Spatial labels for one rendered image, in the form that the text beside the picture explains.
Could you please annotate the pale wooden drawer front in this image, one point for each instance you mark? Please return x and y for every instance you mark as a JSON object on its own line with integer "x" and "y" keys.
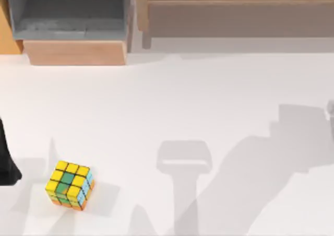
{"x": 75, "y": 52}

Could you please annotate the multicoloured puzzle cube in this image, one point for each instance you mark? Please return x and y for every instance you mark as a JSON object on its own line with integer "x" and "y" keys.
{"x": 68, "y": 183}

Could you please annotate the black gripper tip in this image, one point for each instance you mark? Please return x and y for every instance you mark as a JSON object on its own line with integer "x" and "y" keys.
{"x": 6, "y": 163}

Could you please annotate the wooden cupboard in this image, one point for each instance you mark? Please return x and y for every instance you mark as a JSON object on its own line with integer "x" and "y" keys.
{"x": 6, "y": 22}

